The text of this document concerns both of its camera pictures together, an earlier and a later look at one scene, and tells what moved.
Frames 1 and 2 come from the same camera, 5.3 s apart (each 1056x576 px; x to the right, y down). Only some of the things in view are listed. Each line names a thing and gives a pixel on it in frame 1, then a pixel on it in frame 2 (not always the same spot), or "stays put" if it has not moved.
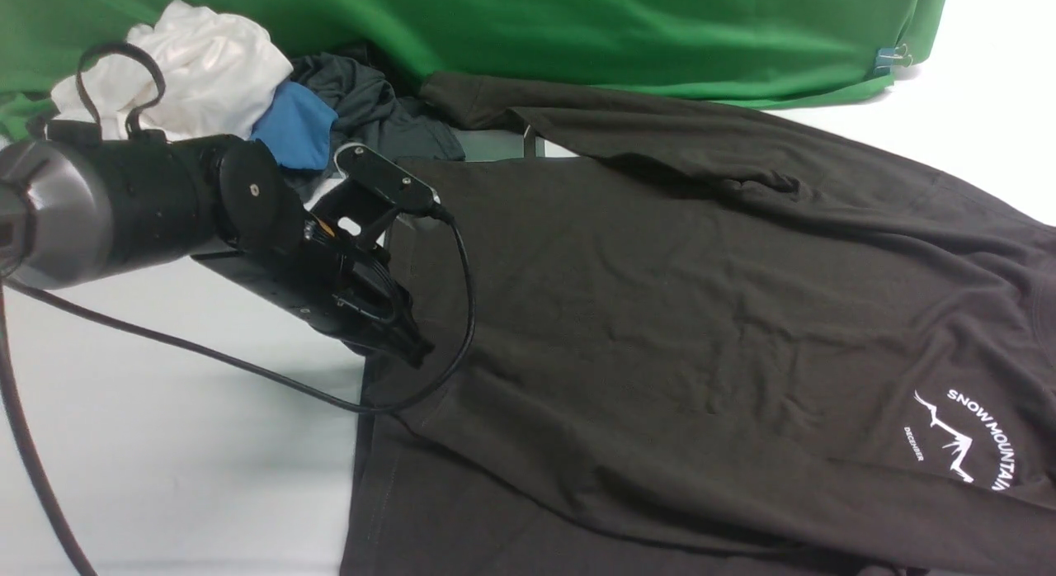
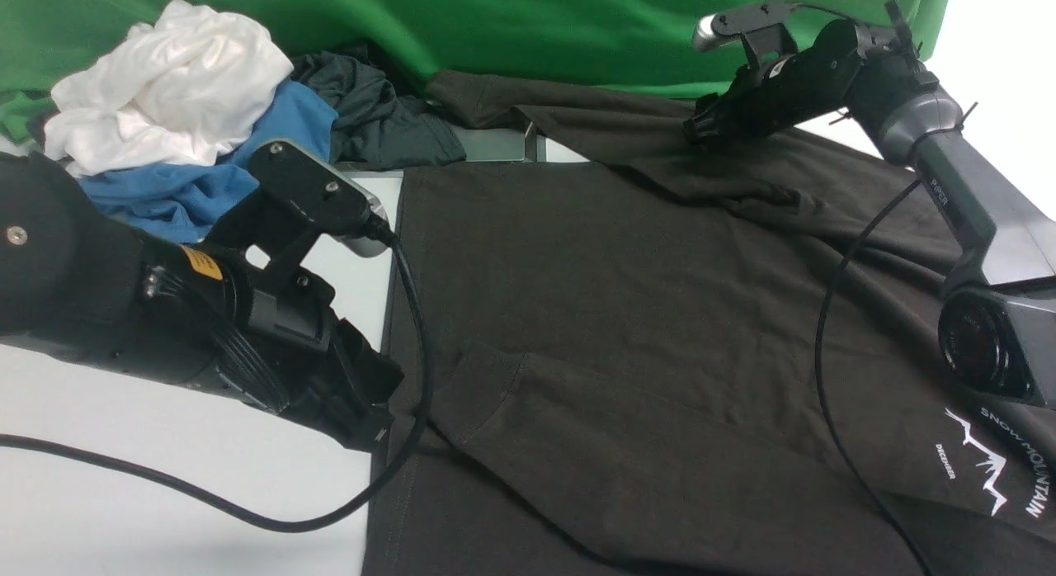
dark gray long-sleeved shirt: x=663 y=351 stays put
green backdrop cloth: x=765 y=42 stays put
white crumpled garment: x=218 y=68 stays put
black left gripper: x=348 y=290 to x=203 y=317
